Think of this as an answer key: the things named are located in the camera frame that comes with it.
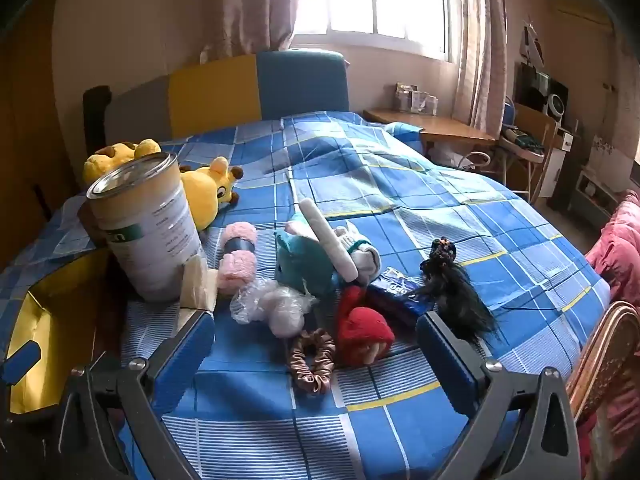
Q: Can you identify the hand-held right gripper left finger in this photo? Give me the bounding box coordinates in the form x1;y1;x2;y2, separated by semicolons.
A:
55;310;217;480

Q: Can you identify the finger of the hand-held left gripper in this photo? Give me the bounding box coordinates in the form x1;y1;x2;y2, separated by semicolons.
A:
0;341;42;386

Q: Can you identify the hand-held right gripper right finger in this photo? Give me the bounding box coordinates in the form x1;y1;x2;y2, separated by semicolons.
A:
415;311;583;480

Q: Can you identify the yellow-lined cardboard box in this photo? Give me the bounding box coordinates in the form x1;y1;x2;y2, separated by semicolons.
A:
0;247;126;416

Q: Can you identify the black braided beaded hairpiece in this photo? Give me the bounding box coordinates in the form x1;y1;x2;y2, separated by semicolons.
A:
412;237;498;346

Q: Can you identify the red fuzzy sock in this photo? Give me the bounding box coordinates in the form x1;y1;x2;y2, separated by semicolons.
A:
336;285;395;367

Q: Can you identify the pink towel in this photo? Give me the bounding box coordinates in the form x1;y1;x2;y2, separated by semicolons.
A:
216;222;259;296

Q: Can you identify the plastic-wrapped white cloth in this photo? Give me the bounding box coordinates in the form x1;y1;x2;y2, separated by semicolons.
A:
229;278;317;338

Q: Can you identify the brown satin scrunchie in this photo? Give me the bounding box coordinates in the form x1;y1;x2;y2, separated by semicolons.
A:
286;329;336;395

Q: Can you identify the teal plush toy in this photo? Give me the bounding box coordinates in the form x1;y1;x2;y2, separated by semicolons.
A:
274;212;341;297

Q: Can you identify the metal powder can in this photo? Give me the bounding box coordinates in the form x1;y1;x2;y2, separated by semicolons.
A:
86;152;206;303

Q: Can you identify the blue plaid pillow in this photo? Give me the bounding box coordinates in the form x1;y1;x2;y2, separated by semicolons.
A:
35;195;101;261

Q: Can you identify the yellow giraffe plush toy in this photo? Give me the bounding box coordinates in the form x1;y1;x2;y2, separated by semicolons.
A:
82;139;244;232

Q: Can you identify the blue plaid bedspread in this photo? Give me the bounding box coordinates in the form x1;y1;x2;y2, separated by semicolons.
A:
0;110;612;480

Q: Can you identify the pink quilt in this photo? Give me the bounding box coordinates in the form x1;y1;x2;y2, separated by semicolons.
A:
584;190;640;311

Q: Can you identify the worn low shelf unit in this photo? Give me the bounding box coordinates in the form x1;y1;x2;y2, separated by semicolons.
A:
550;132;636;221

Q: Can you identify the white small cabinet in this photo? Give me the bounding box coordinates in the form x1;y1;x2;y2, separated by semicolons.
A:
540;125;581;198

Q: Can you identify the wooden desk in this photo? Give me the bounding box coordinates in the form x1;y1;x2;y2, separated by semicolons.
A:
362;107;497;155

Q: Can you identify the wooden wardrobe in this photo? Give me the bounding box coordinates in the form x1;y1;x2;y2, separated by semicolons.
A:
0;0;86;271

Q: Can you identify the wooden folding chair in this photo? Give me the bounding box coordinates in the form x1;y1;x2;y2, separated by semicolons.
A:
497;102;558;202

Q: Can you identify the black rolled mat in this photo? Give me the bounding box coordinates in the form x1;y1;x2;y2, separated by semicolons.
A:
82;85;112;157

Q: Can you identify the clear desk organizer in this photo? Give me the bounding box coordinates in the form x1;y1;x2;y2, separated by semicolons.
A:
395;82;440;116

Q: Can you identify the white desk fan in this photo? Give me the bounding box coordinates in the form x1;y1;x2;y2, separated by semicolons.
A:
547;97;572;132

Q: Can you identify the black monitor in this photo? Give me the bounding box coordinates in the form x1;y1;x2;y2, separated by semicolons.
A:
515;62;568;113

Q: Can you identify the grey yellow blue headboard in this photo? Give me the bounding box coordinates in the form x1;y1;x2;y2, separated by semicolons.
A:
102;50;350;161

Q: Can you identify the pink patterned curtain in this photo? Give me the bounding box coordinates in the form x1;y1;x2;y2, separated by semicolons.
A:
452;0;508;136
200;0;311;61

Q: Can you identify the window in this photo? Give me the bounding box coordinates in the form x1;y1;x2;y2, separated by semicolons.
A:
292;0;463;61

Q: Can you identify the white cable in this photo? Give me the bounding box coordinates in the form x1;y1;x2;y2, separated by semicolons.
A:
450;150;493;172

